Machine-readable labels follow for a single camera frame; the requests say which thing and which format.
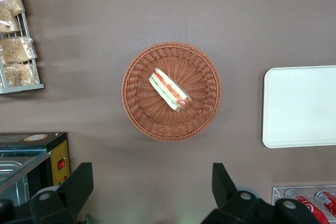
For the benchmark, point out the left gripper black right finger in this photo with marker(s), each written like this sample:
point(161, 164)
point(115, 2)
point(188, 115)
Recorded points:
point(223, 190)

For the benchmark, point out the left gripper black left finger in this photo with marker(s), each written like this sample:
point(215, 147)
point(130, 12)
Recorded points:
point(78, 184)

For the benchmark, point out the tray of bagged snacks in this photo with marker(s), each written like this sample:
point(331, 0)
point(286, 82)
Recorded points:
point(23, 88)

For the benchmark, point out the cream plastic tray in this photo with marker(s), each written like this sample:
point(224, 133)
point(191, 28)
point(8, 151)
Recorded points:
point(299, 106)

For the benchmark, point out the black sealing machine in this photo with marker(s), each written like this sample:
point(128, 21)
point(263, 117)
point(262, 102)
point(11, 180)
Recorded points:
point(60, 155)

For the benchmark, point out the clear acrylic bottle rack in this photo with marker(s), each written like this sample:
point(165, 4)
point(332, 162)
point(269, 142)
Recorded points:
point(278, 195)

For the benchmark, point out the red cola bottle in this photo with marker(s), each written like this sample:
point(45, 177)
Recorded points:
point(328, 200)
point(309, 207)

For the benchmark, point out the round brown wicker basket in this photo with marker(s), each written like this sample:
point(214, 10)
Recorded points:
point(147, 113)

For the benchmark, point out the wrapped triangle sandwich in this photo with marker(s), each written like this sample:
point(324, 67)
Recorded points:
point(168, 89)

